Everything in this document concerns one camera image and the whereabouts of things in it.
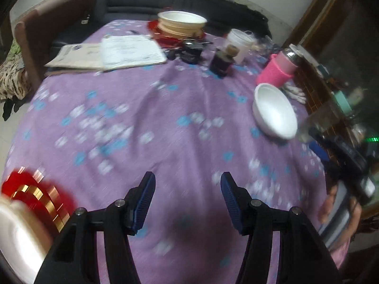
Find wooden door frame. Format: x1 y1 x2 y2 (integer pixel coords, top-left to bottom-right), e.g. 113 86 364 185
284 0 356 51

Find cream plastic bowl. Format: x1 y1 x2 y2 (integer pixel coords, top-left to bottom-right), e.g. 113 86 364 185
158 21 205 39

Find brown armchair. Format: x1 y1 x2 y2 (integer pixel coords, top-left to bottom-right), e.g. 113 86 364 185
14 0 95 95

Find large red glass plate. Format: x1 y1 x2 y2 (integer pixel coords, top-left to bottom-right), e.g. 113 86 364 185
1 167 79 234

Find black leather sofa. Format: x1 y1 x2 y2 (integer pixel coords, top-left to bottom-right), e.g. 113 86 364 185
50 0 271 54

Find green cloth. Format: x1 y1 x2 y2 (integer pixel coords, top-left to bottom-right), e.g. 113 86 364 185
6 40 22 63

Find dark wooden side cabinet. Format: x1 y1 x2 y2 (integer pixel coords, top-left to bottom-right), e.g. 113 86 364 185
292 44 379 154

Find dark glass jar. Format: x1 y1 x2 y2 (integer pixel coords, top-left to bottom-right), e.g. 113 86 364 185
210 45 239 79

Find patterned blanket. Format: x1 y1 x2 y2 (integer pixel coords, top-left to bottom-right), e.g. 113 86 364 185
0 40 33 101

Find white plastic tub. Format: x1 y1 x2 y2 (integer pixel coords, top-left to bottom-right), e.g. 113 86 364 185
226 29 256 64

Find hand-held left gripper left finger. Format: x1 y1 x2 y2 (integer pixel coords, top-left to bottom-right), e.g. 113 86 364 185
33 172 156 284

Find purple floral tablecloth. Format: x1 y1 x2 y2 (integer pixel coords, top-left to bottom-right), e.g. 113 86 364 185
4 19 350 284

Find black electronic device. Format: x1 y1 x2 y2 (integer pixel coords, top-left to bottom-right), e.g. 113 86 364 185
167 40 205 64

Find papers and booklets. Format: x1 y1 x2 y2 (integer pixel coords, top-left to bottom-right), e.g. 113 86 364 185
101 35 168 71

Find pink sleeved bottle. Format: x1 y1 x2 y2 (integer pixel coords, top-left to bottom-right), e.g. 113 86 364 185
256 47 301 86

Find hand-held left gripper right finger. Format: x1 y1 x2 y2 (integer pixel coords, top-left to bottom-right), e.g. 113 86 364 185
221 172 339 284

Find black socks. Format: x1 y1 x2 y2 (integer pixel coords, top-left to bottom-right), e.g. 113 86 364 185
1 98 24 122

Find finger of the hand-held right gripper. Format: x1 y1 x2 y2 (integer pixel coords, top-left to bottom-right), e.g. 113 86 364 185
308 127 333 167

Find person's right hand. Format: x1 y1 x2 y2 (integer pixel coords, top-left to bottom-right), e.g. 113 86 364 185
318 183 363 243

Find folded printed booklet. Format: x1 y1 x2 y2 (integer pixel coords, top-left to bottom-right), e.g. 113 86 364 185
44 43 104 72

